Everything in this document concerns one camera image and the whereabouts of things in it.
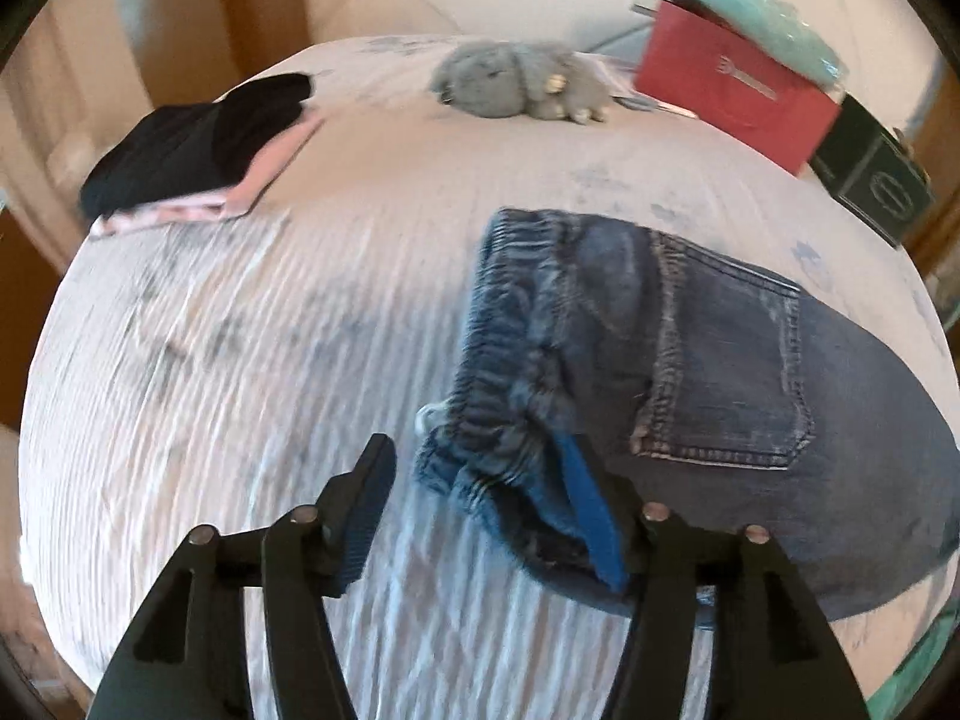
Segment grey plush toy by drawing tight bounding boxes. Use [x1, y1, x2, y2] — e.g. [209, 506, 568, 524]
[429, 40, 614, 125]

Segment folded pink garment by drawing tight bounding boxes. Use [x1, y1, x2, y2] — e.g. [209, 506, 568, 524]
[90, 114, 326, 242]

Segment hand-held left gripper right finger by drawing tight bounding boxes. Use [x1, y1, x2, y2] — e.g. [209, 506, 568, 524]
[556, 432, 871, 720]

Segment teal plastic-wrapped bundle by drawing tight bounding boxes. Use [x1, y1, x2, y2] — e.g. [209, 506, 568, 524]
[636, 0, 848, 91]

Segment black printed box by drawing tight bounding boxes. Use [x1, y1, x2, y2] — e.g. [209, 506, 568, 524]
[808, 91, 937, 248]

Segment folded black garment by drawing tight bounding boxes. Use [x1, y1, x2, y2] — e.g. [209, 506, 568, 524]
[80, 73, 314, 217]

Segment red paper bag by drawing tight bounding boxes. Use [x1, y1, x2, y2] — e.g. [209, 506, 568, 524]
[634, 0, 844, 176]

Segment blue denim jeans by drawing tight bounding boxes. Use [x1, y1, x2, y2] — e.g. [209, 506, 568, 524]
[415, 208, 960, 625]

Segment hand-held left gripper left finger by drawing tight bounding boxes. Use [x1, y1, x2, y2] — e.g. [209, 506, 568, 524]
[87, 433, 398, 720]

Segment white striped bed sheet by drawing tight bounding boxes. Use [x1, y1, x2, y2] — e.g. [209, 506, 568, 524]
[18, 34, 950, 720]

